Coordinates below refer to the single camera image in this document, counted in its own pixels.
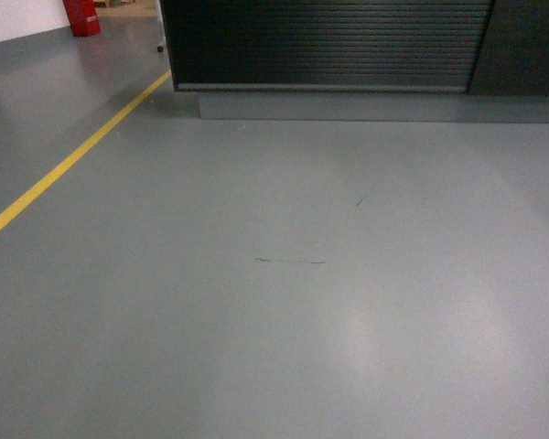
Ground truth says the red fire extinguisher box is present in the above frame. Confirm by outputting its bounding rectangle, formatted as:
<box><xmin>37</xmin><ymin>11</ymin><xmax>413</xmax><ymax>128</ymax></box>
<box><xmin>63</xmin><ymin>0</ymin><xmax>101</xmax><ymax>37</ymax></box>

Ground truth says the black checkout counter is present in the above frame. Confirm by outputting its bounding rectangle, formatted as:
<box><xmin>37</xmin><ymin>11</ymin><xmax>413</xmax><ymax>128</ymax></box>
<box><xmin>161</xmin><ymin>0</ymin><xmax>549</xmax><ymax>96</ymax></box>

